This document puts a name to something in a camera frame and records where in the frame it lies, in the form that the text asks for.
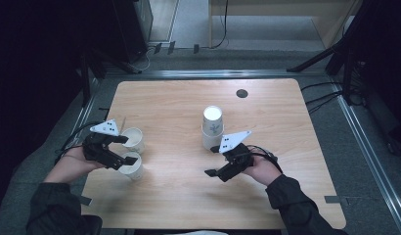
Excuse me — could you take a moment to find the printed white paper cup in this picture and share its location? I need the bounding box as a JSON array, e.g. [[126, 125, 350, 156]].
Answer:
[[201, 105, 224, 135]]

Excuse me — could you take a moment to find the plain white paper cup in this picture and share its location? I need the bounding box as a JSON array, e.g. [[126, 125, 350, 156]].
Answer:
[[201, 125, 225, 152]]

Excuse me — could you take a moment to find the right hand-held gripper cable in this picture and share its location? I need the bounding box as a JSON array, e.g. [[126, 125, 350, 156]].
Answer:
[[246, 144, 285, 174]]

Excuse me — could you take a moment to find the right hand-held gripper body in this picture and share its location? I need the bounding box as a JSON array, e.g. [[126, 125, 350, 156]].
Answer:
[[217, 130, 255, 183]]

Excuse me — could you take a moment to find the white floor cable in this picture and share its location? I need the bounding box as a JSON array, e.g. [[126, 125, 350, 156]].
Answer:
[[131, 45, 157, 72]]

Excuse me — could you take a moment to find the metal frame rail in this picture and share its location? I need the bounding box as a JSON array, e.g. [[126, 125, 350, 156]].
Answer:
[[102, 69, 330, 80], [25, 76, 104, 235], [330, 77, 401, 235]]

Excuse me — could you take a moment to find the person's right hand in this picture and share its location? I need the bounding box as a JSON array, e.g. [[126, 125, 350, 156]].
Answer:
[[242, 155, 283, 187]]

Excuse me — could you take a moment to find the black hanging cable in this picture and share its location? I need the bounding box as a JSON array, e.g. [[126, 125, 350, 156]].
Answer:
[[209, 0, 230, 50]]

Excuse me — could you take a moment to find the black tripod stand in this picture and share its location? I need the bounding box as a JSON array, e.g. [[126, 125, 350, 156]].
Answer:
[[286, 0, 379, 107]]

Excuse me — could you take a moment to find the black curtain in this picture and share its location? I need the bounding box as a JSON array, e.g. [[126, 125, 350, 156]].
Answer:
[[0, 0, 118, 223], [348, 0, 401, 135]]

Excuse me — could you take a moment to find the black floor cable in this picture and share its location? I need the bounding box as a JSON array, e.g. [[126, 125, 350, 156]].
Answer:
[[304, 91, 342, 107], [300, 81, 342, 92], [307, 94, 340, 115]]

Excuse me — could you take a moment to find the black metal stand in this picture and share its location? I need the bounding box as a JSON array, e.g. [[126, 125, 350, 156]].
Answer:
[[78, 47, 143, 108]]

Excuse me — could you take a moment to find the light wooden cabinet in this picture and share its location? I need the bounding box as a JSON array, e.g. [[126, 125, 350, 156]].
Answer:
[[207, 0, 363, 50]]

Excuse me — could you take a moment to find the person's left hand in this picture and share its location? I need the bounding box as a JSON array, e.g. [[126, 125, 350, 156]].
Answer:
[[53, 146, 107, 182]]

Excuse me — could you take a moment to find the black cabinet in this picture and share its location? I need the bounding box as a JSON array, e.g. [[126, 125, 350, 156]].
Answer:
[[111, 0, 154, 64]]

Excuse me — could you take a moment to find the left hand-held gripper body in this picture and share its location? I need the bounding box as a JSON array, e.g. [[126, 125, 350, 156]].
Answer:
[[82, 118, 125, 170]]

